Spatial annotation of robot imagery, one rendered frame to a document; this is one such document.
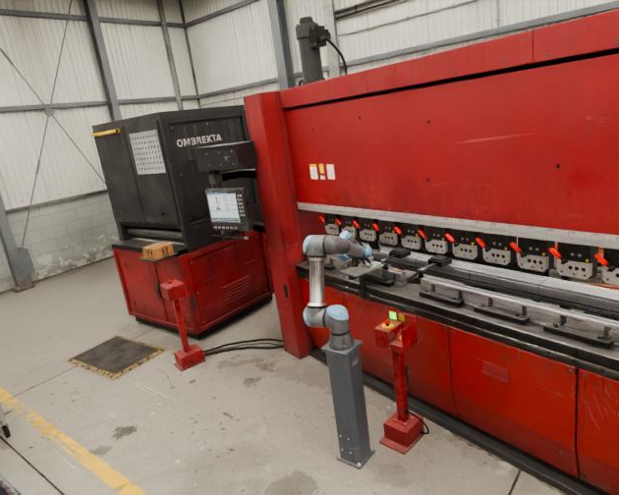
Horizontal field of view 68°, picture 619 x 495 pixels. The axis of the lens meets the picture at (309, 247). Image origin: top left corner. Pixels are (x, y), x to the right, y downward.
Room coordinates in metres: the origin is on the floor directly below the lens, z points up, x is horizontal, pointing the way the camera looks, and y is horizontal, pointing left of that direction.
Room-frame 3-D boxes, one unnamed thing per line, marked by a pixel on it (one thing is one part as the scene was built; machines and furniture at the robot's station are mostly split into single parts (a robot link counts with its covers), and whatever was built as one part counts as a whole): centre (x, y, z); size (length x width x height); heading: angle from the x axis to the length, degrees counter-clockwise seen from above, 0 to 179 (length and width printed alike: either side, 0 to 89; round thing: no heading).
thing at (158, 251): (4.31, 1.46, 1.04); 0.30 x 0.26 x 0.12; 49
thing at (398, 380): (2.57, -0.45, 0.39); 0.05 x 0.05 x 0.54; 43
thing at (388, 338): (2.57, -0.45, 0.75); 0.20 x 0.16 x 0.18; 43
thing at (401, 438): (2.54, -0.43, 0.06); 0.25 x 0.20 x 0.12; 133
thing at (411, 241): (2.87, -0.68, 1.26); 0.15 x 0.09 x 0.17; 35
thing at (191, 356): (3.98, 1.28, 0.41); 0.25 x 0.20 x 0.83; 125
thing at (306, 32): (3.69, -0.27, 2.54); 0.33 x 0.25 x 0.47; 35
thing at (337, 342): (2.44, -0.11, 0.82); 0.15 x 0.15 x 0.10
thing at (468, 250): (2.54, -0.91, 1.26); 0.15 x 0.09 x 0.17; 35
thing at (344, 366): (2.44, -0.11, 0.39); 0.18 x 0.18 x 0.77; 49
